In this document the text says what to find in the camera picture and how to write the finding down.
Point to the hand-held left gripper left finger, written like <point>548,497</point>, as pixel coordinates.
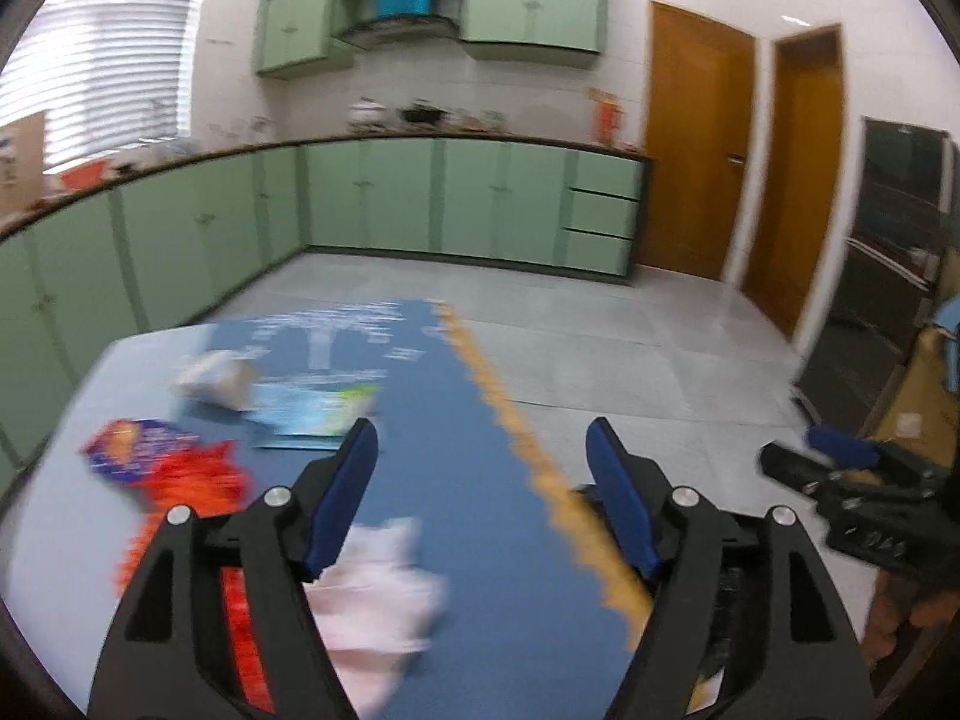
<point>349,495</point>

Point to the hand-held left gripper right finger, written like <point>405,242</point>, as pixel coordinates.
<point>622,495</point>

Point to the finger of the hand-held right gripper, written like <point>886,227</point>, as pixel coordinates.
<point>791,469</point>
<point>840,446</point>

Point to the blue milk carton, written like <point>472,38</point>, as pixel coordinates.
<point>315,411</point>

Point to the blue white paper cup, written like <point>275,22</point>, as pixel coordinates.
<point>217,381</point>

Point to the person's right hand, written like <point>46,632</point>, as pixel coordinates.
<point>889,615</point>

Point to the brown cardboard box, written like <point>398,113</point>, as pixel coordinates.
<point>911,397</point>

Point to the crumpled white paper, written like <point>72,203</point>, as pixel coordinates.
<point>375,607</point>

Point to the blue printed tablecloth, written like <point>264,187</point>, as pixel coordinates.
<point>465,465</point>

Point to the red orange snack packet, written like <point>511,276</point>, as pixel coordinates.
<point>172,469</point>

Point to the black refrigerator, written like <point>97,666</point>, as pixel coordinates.
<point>877,270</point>

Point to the green cabinet drawer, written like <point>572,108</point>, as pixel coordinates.
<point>607,175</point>
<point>602,215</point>
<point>598,253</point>

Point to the plain wooden door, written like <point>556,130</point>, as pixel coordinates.
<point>799,187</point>

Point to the green lower kitchen cabinets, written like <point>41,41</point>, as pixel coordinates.
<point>390,195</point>

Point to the orange container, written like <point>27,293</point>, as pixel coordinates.
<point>610,118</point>

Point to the white pot with lid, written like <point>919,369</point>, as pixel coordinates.
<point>365,116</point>

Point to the black wok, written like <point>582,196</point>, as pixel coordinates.
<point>424,114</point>

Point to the red basin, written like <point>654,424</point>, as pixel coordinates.
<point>82,175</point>

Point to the range hood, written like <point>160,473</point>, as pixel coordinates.
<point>397,30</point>

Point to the white window blinds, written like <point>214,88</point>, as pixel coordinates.
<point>105,52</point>

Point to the green upper wall cabinets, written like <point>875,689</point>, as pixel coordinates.
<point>532,0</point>

